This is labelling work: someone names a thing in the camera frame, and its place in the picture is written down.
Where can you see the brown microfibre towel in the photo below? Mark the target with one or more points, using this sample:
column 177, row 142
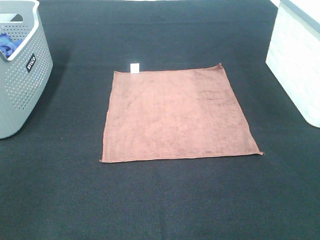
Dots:
column 174, row 114

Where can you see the white towel care tag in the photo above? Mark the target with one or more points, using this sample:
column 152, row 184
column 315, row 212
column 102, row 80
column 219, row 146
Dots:
column 134, row 68

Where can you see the black brand label on basket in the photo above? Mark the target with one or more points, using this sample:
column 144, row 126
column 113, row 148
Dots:
column 30, row 63

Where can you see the grey perforated laundry basket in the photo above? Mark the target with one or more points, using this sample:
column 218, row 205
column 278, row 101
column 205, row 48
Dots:
column 20, row 90

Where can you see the white ribbed storage bin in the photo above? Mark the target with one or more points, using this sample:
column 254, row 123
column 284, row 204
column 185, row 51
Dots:
column 293, row 55

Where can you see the blue cloth in basket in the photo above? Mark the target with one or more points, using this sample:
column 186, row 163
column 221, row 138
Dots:
column 7, row 45

